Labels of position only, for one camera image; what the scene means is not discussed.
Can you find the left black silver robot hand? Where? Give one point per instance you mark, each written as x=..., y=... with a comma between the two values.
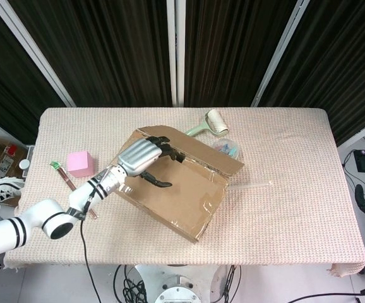
x=138, y=154

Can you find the brown cardboard box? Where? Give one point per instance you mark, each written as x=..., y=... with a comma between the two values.
x=182, y=189

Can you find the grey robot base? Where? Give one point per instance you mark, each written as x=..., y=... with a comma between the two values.
x=177, y=293

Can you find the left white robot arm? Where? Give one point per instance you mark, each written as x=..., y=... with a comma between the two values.
x=37, y=217

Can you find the pink cube box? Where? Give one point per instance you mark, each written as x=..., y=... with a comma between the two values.
x=80, y=164

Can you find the brown pen green cap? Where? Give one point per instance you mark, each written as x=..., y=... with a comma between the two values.
x=65, y=176

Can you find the green lint roller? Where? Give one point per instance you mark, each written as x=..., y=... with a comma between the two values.
x=215, y=121

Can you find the clear jar of binder clips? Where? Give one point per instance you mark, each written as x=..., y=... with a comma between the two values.
x=230, y=148

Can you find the pink waffle tablecloth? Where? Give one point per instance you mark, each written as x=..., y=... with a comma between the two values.
x=280, y=221

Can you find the white round device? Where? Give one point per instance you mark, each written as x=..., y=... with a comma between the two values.
x=24, y=164

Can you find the clear plastic tube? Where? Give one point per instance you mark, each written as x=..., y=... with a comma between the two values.
x=252, y=184

